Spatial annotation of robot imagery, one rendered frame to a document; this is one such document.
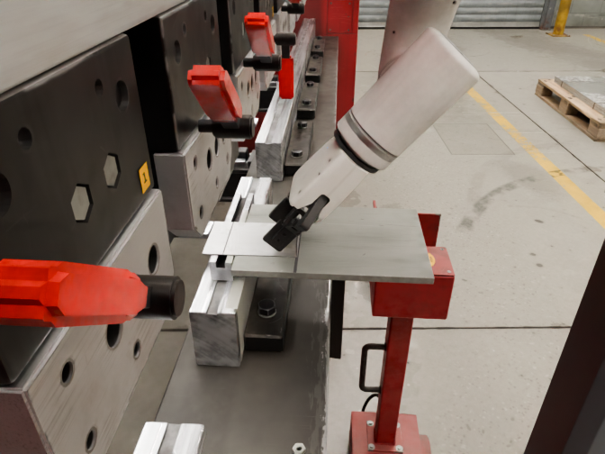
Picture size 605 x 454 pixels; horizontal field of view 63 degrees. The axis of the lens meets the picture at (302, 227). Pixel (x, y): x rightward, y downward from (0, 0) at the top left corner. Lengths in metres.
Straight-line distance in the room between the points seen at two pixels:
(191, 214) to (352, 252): 0.36
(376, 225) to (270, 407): 0.30
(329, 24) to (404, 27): 2.12
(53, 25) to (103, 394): 0.16
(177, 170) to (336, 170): 0.29
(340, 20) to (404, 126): 2.22
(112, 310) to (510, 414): 1.77
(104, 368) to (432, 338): 1.86
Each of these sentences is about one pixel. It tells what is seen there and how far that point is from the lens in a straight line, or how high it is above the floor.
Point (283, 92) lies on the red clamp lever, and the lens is 0.79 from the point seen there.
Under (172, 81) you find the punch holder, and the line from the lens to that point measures 0.34.
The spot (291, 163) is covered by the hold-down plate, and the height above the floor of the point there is 0.91.
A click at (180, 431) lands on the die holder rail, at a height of 0.97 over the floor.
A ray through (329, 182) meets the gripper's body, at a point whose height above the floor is 1.12.
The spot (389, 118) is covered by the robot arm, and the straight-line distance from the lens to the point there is 0.59.
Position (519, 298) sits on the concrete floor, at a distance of 2.37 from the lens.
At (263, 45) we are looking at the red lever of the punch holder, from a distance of 0.52.
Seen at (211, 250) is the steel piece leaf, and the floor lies 1.00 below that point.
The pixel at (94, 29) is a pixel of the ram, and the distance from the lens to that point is 0.25.
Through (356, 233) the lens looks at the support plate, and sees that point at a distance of 0.73.
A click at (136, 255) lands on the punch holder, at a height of 1.24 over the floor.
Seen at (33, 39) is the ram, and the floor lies 1.35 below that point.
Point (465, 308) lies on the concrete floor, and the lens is 2.23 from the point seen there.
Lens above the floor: 1.39
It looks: 31 degrees down
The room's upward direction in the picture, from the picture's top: straight up
